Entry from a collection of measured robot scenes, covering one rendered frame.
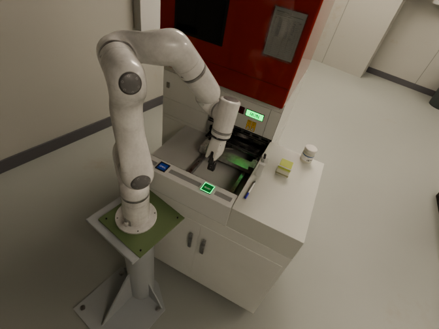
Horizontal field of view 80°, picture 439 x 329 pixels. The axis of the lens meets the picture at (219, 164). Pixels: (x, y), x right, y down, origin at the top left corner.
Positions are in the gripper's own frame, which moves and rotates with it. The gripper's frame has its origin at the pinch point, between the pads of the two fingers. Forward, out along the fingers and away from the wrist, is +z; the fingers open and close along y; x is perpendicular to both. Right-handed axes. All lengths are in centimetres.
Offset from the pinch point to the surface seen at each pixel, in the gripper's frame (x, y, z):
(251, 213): 24.1, -1.2, 15.2
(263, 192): 25.0, -16.7, 11.9
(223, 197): 8.8, -3.2, 15.6
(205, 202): 2.0, 0.2, 20.5
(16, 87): -185, -39, 33
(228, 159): -2.5, -39.8, 15.7
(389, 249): 146, -134, 86
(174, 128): -56, -64, 24
